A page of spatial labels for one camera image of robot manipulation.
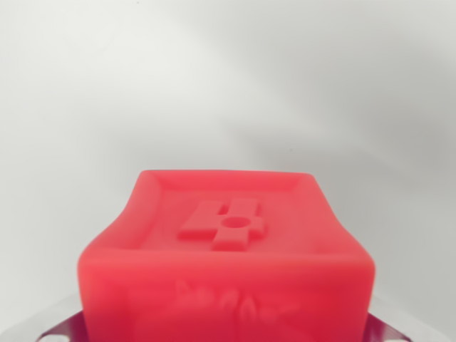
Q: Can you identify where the red embossed plastic cube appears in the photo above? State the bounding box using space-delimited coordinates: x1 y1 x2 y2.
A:
77 169 377 342

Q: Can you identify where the black-tipped silver gripper right finger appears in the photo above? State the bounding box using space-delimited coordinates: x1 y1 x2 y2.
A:
363 294 432 342

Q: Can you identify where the black-tipped silver gripper left finger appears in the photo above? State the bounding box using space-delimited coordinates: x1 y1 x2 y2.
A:
31 291 88 342

